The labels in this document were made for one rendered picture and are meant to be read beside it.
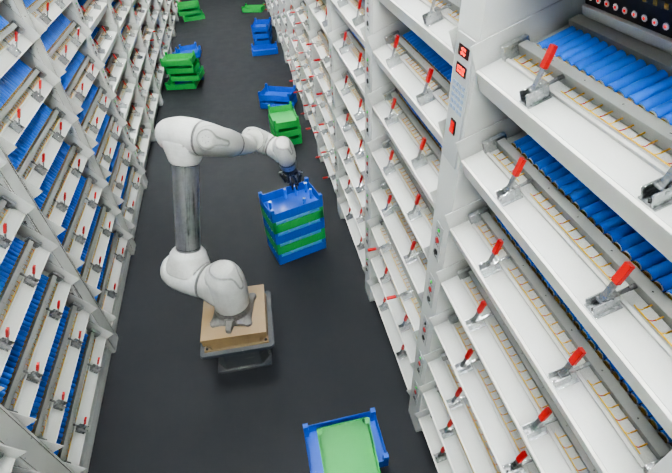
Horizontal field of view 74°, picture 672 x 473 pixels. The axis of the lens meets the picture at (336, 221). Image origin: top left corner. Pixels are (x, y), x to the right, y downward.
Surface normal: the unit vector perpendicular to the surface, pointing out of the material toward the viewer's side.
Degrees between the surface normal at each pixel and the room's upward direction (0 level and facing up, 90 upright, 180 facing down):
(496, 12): 90
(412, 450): 0
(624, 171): 21
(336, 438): 29
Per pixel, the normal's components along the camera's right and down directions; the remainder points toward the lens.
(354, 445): 0.07, -0.36
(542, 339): -0.40, -0.65
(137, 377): -0.04, -0.76
